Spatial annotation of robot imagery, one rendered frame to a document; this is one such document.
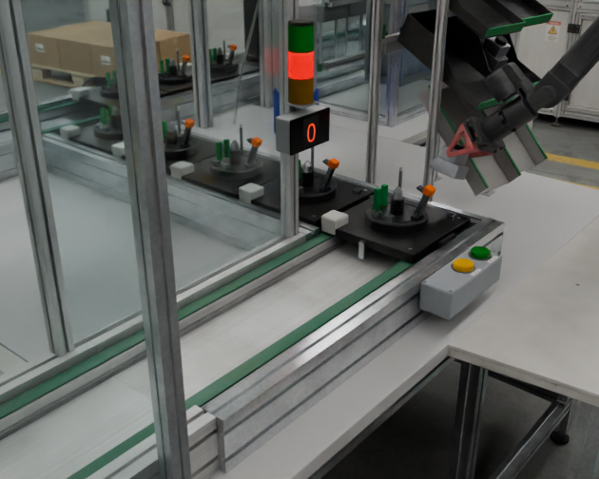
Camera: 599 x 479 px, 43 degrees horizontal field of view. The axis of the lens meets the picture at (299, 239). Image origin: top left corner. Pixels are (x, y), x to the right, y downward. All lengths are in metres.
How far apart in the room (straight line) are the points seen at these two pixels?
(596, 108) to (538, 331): 4.30
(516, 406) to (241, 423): 1.74
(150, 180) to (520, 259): 1.16
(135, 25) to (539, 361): 0.99
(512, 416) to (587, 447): 1.22
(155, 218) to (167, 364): 0.19
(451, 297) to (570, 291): 0.36
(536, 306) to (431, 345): 0.28
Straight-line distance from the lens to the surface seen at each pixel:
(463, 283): 1.48
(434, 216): 1.72
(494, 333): 1.53
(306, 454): 1.21
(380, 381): 1.36
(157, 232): 0.84
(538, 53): 5.81
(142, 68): 0.78
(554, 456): 2.61
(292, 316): 1.42
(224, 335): 1.37
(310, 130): 1.51
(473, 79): 1.86
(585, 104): 5.79
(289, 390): 1.22
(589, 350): 1.53
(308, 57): 1.47
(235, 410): 1.13
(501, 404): 2.78
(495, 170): 1.89
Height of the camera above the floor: 1.67
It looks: 26 degrees down
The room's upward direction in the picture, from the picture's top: straight up
